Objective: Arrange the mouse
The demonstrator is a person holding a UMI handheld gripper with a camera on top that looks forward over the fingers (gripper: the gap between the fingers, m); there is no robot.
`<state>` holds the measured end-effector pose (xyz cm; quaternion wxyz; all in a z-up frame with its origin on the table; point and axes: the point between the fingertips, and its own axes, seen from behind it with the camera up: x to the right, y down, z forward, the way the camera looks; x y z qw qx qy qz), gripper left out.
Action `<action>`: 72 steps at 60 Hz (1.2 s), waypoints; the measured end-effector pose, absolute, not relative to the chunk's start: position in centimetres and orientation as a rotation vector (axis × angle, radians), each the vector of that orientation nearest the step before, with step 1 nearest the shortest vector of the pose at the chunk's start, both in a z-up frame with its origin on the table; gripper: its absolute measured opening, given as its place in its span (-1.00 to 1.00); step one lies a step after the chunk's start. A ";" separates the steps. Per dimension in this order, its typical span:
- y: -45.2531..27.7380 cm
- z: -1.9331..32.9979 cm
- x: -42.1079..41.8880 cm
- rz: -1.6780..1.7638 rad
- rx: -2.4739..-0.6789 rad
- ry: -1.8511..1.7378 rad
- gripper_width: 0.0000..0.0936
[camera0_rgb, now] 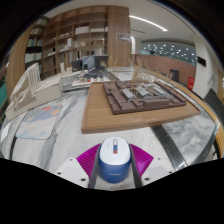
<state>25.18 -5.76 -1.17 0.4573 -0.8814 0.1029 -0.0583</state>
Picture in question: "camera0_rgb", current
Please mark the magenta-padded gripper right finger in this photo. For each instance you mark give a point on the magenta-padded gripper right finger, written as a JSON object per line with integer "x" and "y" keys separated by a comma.
{"x": 142, "y": 161}

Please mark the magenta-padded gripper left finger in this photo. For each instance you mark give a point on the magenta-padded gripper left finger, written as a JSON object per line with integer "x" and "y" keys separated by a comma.
{"x": 85, "y": 165}

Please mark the white and blue computer mouse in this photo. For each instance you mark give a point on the white and blue computer mouse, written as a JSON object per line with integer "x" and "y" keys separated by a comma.
{"x": 114, "y": 160}

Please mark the brown architectural model on wooden board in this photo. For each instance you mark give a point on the brown architectural model on wooden board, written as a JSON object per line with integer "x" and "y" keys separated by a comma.
{"x": 133, "y": 105}

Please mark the white slatted architectural model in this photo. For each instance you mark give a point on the white slatted architectural model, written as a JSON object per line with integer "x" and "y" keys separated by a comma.
{"x": 31, "y": 91}

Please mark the red sign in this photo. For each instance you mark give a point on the red sign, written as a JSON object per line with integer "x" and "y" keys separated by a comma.
{"x": 190, "y": 82}

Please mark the grey building model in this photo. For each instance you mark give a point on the grey building model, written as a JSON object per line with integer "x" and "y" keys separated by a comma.
{"x": 90, "y": 68}

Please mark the ceiling spot lights group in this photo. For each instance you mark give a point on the ceiling spot lights group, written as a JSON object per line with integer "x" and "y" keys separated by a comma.
{"x": 171, "y": 50}

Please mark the white paper notice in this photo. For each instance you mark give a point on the white paper notice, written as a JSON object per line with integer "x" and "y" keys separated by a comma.
{"x": 124, "y": 37}

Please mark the wooden shelf unit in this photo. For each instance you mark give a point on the wooden shelf unit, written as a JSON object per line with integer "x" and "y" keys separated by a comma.
{"x": 71, "y": 38}

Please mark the long ceiling light strip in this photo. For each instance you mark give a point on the long ceiling light strip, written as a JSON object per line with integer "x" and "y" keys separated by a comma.
{"x": 148, "y": 22}

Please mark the black wall screen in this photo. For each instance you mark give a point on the black wall screen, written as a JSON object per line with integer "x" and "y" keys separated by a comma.
{"x": 201, "y": 61}

